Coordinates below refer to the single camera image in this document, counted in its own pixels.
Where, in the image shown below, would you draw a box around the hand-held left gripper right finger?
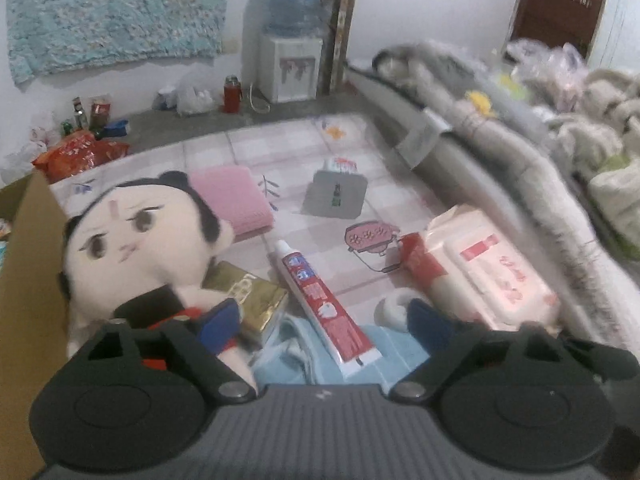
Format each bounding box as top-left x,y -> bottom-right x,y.
392,299 -> 576,403

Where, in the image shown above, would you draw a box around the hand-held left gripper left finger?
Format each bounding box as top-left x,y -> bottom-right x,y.
70,298 -> 257,403

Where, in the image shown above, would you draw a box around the doll plush with red dress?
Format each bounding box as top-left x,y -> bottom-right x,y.
60,170 -> 258,396

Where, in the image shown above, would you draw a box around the pale blue square packet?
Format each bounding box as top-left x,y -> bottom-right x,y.
301,169 -> 370,221

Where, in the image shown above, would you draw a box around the brown cardboard box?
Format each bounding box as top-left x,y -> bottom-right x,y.
0,170 -> 71,480

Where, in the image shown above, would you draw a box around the small white roll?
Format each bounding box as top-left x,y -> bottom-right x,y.
375,287 -> 426,332

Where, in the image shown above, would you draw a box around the gold foil packet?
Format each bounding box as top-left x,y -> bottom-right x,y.
200,260 -> 290,351

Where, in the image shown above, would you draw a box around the pink wet wipes pack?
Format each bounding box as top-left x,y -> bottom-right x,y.
399,204 -> 561,333

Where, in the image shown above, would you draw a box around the light blue towel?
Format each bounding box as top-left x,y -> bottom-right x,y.
250,312 -> 431,388

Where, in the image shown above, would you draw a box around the red white toothpaste tube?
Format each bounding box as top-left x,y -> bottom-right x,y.
270,239 -> 385,380

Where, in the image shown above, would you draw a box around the pink folded cloth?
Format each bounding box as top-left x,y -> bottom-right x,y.
189,165 -> 276,238

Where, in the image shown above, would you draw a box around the green white cloth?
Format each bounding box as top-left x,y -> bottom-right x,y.
587,152 -> 640,261

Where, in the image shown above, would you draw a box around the small white red packet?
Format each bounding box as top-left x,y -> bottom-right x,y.
322,156 -> 358,175

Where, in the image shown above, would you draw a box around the pink checked printed bedsheet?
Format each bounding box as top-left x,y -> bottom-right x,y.
50,112 -> 451,386

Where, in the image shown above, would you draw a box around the red snack bag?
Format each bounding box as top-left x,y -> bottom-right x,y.
31,132 -> 132,183

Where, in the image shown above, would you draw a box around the clear plastic bag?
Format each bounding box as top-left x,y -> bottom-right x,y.
175,82 -> 218,116

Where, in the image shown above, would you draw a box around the red thermos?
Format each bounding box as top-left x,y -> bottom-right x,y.
222,75 -> 243,114

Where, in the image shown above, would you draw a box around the red labelled jar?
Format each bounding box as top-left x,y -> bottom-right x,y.
89,95 -> 112,131

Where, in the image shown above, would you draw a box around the cream fluffy blanket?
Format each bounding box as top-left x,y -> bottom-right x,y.
550,67 -> 640,176

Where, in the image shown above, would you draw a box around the grey blanket yellow patches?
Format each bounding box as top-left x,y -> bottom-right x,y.
372,42 -> 506,111

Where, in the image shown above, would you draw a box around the white plastic bag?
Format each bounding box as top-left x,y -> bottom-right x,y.
0,110 -> 51,173

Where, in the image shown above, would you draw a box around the white water dispenser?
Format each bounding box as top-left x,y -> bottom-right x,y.
257,32 -> 323,105

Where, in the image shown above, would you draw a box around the crinkled clear plastic bags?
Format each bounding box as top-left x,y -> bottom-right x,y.
502,37 -> 591,86

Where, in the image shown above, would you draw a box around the patterned wrapped board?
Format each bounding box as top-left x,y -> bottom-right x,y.
317,0 -> 361,96

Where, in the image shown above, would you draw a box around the turquoise floral cloth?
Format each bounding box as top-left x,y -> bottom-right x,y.
5,0 -> 256,86

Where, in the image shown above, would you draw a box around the brown wooden door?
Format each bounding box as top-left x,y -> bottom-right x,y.
509,0 -> 615,61

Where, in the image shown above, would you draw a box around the white power cable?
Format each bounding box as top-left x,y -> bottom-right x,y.
247,82 -> 271,113

